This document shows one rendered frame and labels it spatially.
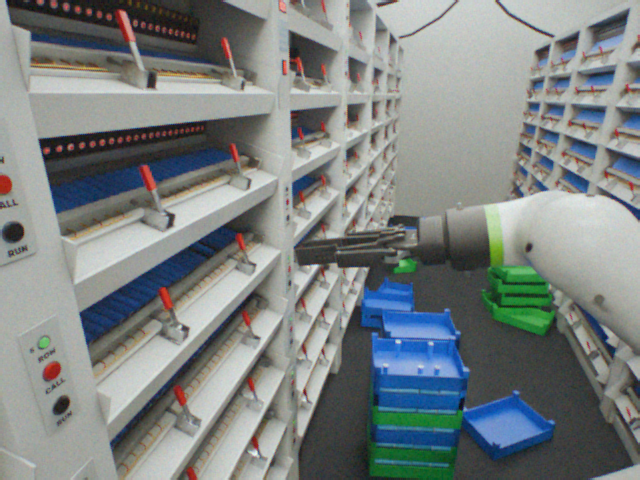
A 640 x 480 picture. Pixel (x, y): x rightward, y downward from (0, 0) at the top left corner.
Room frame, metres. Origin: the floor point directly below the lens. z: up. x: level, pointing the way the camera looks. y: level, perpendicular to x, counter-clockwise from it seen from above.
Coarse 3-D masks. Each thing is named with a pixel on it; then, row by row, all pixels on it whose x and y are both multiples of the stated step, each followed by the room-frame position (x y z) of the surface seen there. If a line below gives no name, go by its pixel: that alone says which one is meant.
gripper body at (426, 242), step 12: (432, 216) 0.58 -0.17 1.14; (420, 228) 0.56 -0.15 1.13; (432, 228) 0.55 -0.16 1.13; (408, 240) 0.57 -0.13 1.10; (420, 240) 0.55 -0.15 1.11; (432, 240) 0.54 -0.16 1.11; (420, 252) 0.54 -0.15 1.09; (432, 252) 0.54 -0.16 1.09; (432, 264) 0.55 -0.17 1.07; (444, 264) 0.55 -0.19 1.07
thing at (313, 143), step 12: (312, 120) 1.67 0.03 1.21; (300, 132) 1.23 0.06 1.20; (312, 132) 1.58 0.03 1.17; (324, 132) 1.49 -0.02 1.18; (336, 132) 1.64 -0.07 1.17; (300, 144) 1.35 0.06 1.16; (312, 144) 1.46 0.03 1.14; (324, 144) 1.48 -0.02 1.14; (336, 144) 1.60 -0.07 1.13; (300, 156) 1.22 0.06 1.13; (312, 156) 1.28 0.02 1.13; (324, 156) 1.40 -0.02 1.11; (300, 168) 1.14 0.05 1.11; (312, 168) 1.28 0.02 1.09
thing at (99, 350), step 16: (224, 256) 0.81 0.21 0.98; (240, 256) 0.86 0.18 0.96; (192, 272) 0.71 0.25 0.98; (208, 272) 0.75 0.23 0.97; (176, 288) 0.65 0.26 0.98; (160, 304) 0.59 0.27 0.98; (128, 320) 0.54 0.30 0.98; (144, 320) 0.56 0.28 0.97; (112, 336) 0.50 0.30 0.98; (128, 336) 0.52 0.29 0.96; (96, 352) 0.46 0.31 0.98; (112, 352) 0.48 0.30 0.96
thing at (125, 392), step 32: (224, 224) 1.00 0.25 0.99; (256, 224) 0.98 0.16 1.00; (256, 256) 0.89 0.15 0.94; (192, 288) 0.70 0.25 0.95; (224, 288) 0.73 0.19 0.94; (192, 320) 0.61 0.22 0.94; (160, 352) 0.52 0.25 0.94; (192, 352) 0.58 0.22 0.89; (128, 384) 0.45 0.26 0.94; (160, 384) 0.49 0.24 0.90; (128, 416) 0.42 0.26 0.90
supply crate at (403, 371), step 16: (384, 352) 1.25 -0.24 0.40; (400, 352) 1.26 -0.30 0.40; (416, 352) 1.26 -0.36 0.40; (448, 352) 1.23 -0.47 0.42; (400, 368) 1.16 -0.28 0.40; (416, 368) 1.16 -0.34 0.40; (432, 368) 1.16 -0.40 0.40; (448, 368) 1.16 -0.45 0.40; (464, 368) 1.07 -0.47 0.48; (384, 384) 1.07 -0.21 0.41; (400, 384) 1.07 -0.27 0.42; (416, 384) 1.06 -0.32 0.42; (432, 384) 1.06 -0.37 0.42; (448, 384) 1.06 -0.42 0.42; (464, 384) 1.05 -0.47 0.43
